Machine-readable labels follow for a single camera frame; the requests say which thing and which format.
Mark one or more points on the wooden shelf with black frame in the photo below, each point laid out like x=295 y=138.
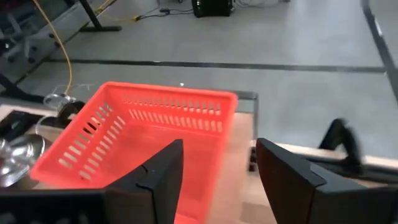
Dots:
x=236 y=155

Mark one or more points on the black floor case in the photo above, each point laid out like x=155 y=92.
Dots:
x=211 y=7

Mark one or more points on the red plastic basket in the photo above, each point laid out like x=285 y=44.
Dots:
x=140 y=140

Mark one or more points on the white shade silver table lamp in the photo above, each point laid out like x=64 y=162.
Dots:
x=18 y=155

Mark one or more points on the black stand leg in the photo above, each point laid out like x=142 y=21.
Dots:
x=93 y=18

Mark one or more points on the black flat floor bar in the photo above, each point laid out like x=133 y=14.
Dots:
x=15 y=91

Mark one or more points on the black table clamp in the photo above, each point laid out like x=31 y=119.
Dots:
x=345 y=137

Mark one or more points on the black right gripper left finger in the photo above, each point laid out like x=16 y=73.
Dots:
x=155 y=193

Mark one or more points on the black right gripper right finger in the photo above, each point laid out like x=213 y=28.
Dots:
x=286 y=186

